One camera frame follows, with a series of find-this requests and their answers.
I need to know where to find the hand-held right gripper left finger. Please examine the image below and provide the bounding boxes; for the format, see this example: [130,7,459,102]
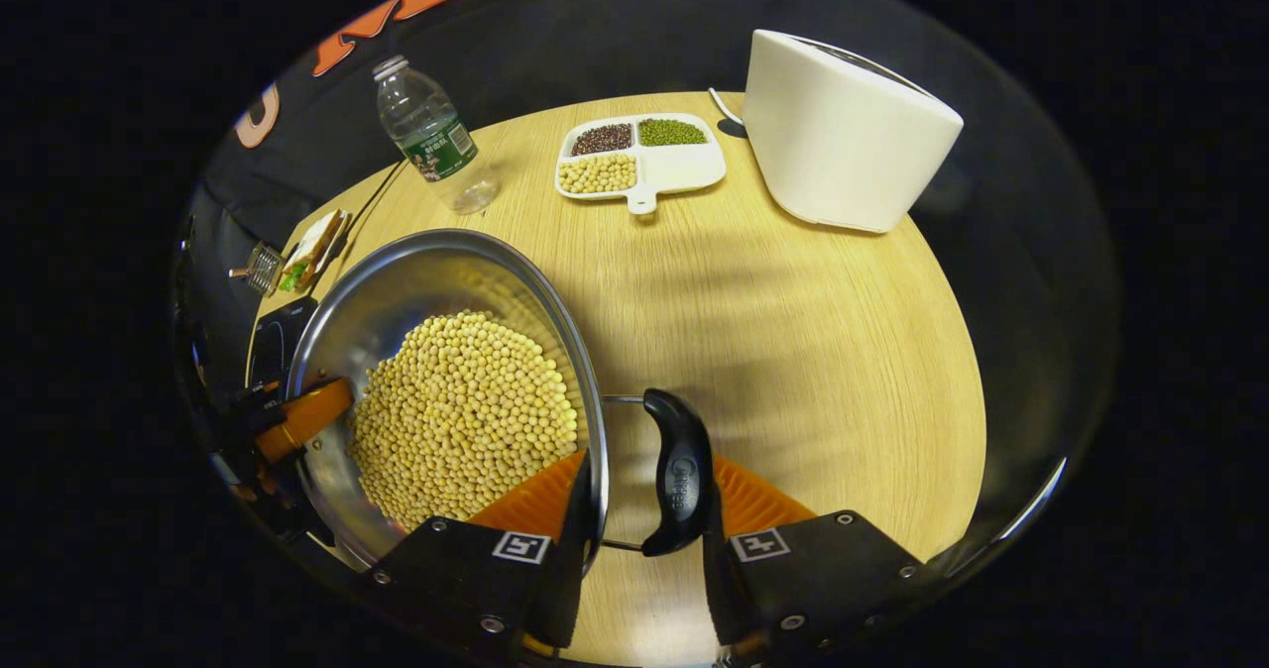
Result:
[362,450,596,661]

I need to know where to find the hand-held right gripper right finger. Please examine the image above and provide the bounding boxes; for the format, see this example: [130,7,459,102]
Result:
[702,455,935,659]

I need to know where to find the black induction cooktop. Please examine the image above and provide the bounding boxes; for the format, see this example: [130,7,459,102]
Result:
[246,296,320,391]

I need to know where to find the steel pot with black handle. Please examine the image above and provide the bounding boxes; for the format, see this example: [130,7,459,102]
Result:
[283,228,717,570]

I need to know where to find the pile of soybeans in pot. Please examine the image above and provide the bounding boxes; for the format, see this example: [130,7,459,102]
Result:
[347,311,581,532]

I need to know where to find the small clear glass container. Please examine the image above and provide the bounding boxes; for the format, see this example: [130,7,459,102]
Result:
[228,242,287,298]

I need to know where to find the sandwich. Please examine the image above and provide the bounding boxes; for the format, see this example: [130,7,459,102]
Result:
[278,209,350,292]

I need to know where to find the clear plastic water bottle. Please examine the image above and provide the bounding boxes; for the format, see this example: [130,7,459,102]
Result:
[372,54,502,216]

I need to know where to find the portion of soybeans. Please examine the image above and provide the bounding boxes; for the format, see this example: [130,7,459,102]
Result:
[558,153,638,195]

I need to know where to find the portion of dark beans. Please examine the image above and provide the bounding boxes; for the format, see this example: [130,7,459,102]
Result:
[571,123,634,157]

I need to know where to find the white divided tray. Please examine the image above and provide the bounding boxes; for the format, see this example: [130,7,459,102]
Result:
[554,113,727,216]

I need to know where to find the portion of green mung beans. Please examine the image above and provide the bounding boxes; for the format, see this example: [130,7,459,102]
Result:
[637,118,709,148]

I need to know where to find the white kitchen appliance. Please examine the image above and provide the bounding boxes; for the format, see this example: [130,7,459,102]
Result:
[742,29,965,234]

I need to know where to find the thin black cable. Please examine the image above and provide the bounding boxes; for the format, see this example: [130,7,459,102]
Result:
[337,158,412,253]

